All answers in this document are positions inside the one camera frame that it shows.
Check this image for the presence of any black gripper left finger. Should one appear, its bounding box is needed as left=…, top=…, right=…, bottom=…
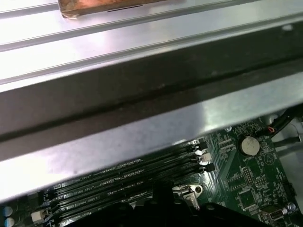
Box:
left=89, top=181, right=164, bottom=227

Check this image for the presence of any CPU socket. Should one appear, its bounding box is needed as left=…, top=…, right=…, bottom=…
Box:
left=172, top=183, right=204, bottom=211

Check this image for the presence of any silver coin battery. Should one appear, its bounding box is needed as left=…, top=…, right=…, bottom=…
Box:
left=237, top=134, right=261, bottom=157

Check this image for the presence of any black RAM slot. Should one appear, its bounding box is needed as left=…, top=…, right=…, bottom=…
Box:
left=55, top=152, right=213, bottom=206
left=58, top=164, right=216, bottom=217
left=53, top=141, right=208, bottom=196

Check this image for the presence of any silver internal USB port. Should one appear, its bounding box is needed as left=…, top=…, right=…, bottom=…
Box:
left=259, top=205, right=285, bottom=224

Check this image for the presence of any green motherboard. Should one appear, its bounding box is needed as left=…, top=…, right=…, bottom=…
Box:
left=0, top=118, right=303, bottom=227

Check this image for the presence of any black cable bundle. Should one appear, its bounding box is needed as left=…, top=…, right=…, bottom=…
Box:
left=255, top=104, right=303, bottom=142

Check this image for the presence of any black PC case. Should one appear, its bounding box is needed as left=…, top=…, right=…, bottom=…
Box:
left=0, top=17, right=303, bottom=205

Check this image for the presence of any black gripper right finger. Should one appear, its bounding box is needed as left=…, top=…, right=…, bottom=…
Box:
left=163, top=181, right=269, bottom=227

